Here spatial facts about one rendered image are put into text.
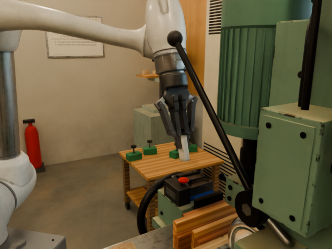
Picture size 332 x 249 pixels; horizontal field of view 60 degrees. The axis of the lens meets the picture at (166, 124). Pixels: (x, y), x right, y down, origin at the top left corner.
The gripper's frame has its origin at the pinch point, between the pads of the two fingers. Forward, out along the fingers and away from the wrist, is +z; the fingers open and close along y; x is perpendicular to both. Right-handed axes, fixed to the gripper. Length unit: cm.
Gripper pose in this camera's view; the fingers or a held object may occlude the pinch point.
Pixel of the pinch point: (183, 147)
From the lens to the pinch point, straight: 78.9
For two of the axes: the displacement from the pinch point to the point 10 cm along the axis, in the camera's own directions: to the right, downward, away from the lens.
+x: -4.9, 0.3, 8.7
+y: 8.6, -1.5, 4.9
